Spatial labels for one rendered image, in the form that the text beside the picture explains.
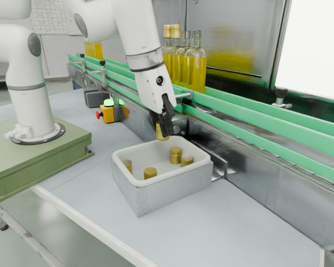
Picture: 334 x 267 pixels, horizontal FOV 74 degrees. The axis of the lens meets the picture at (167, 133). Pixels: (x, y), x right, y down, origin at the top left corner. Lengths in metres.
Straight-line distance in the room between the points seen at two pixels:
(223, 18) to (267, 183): 0.56
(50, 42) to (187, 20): 5.71
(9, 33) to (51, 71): 5.91
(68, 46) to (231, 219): 6.33
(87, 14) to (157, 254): 0.47
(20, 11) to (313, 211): 0.81
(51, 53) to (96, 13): 6.09
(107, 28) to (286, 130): 0.42
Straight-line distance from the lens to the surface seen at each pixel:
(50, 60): 6.58
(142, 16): 0.45
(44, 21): 6.55
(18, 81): 0.72
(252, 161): 0.58
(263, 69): 0.74
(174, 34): 0.84
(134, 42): 0.45
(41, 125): 0.76
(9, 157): 0.72
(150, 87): 0.46
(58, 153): 0.73
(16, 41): 0.69
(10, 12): 0.73
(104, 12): 0.50
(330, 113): 0.70
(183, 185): 0.56
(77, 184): 0.68
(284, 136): 0.53
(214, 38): 0.89
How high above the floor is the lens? 1.13
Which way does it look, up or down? 24 degrees down
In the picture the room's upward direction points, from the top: straight up
